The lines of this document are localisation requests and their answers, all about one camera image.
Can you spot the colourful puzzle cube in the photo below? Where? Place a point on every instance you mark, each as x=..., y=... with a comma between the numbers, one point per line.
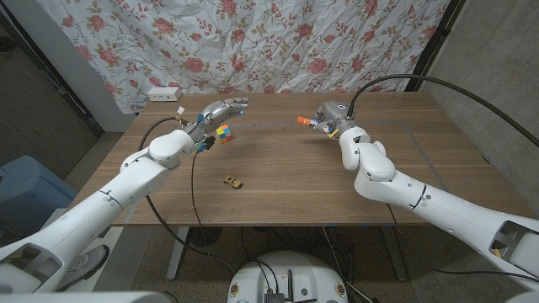
x=224, y=134

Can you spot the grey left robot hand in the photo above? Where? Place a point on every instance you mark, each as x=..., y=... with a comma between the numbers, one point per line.
x=217, y=111

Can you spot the floral backdrop cloth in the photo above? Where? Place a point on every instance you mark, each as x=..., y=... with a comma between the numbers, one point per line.
x=252, y=46

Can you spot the black backdrop stand pole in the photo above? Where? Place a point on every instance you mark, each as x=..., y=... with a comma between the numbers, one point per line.
x=433, y=42

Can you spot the yellow toy car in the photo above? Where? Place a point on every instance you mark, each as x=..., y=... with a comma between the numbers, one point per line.
x=233, y=182

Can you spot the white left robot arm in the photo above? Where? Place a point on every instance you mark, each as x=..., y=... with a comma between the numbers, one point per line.
x=105, y=202

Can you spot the black antenna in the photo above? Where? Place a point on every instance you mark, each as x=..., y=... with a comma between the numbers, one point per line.
x=290, y=286

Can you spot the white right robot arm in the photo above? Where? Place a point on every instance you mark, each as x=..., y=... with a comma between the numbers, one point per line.
x=421, y=198

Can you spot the grey sneaker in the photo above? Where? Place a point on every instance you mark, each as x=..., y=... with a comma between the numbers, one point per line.
x=86, y=263

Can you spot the black round floor fan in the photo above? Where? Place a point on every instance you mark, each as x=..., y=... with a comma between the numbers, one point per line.
x=205, y=236

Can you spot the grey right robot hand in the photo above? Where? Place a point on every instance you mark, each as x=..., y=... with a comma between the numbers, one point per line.
x=337, y=115

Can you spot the blue plastic bin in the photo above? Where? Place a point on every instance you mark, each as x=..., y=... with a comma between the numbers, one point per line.
x=29, y=189

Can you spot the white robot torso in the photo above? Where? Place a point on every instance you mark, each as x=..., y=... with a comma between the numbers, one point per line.
x=303, y=273

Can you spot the white power strip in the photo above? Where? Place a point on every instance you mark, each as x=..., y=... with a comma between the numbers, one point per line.
x=164, y=94

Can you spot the grey computer box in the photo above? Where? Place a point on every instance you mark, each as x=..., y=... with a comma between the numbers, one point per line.
x=273, y=297

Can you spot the grey table leg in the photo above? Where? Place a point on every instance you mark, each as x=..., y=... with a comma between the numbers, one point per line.
x=177, y=252
x=396, y=256

